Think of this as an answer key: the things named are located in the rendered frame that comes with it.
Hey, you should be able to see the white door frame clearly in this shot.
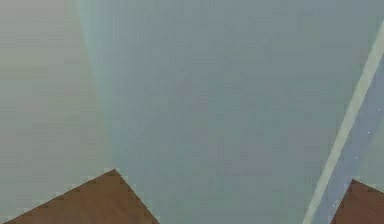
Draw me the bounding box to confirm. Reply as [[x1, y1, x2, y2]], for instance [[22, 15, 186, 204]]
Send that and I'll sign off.
[[301, 19, 384, 224]]

